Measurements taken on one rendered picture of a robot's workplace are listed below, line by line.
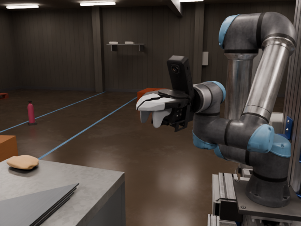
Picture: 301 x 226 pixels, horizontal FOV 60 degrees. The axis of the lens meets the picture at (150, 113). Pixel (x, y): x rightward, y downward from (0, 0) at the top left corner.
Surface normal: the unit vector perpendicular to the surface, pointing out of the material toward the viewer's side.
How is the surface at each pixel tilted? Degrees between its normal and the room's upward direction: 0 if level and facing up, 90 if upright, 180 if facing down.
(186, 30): 90
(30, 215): 0
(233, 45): 90
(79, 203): 0
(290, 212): 0
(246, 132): 62
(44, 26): 90
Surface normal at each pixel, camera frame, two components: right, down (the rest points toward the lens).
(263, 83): -0.40, -0.51
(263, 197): -0.57, -0.12
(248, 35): -0.59, 0.43
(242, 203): 0.00, -0.97
